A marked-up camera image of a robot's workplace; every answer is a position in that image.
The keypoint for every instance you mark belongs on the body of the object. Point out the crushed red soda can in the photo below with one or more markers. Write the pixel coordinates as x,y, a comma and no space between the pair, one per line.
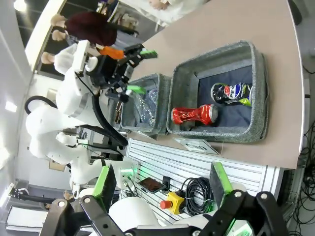
192,114

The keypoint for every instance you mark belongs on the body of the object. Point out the crushed black Pepsi can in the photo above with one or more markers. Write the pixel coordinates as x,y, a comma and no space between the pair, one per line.
229,92

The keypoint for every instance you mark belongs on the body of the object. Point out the white slotted table panel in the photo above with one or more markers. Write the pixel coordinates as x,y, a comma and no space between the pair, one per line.
184,162

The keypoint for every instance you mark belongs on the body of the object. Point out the person's left hand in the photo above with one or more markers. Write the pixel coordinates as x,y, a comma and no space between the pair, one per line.
167,2

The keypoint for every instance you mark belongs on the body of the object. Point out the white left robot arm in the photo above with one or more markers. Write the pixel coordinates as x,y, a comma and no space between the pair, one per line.
71,98

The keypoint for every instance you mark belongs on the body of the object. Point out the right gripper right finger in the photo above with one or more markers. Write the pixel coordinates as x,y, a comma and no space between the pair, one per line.
221,184

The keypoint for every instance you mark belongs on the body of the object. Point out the crushed clear plastic bottle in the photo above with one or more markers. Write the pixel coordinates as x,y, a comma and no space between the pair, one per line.
144,110
153,97

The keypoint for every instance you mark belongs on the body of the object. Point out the bystander in white coat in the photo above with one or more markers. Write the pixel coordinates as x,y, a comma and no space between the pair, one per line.
65,57

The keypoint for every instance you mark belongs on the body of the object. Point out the orange object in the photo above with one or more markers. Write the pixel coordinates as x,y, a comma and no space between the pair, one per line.
112,52

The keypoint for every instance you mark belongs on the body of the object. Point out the white can label sign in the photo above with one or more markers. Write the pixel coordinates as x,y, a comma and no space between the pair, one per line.
197,147

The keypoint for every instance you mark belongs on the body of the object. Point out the black smartphone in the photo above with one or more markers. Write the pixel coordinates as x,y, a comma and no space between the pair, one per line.
151,185

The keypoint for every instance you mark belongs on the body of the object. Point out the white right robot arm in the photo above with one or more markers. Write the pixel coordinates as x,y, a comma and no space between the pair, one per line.
133,214

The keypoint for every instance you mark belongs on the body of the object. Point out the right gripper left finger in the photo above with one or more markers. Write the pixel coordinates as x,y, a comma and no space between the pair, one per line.
104,184

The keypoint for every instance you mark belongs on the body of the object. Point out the large grey felt basket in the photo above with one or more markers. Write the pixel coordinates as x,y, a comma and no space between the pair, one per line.
258,98

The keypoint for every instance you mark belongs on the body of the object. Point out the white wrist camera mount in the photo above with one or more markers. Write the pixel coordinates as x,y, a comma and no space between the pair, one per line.
82,56

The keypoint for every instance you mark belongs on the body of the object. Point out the person in maroon sweater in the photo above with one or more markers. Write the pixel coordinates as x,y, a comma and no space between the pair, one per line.
91,28

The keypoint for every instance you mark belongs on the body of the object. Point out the black plug adapter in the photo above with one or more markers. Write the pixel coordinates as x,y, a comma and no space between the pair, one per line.
166,182

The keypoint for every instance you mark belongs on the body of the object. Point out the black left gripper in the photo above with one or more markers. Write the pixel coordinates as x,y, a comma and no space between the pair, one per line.
105,71

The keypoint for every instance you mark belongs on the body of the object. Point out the yellow emergency stop button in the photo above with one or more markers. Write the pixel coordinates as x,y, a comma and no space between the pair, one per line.
176,200

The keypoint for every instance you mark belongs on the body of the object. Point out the person's right hand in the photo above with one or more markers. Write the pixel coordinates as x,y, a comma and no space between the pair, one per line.
156,4

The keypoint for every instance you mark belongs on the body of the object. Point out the small grey felt basket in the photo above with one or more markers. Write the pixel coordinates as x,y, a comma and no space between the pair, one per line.
163,103

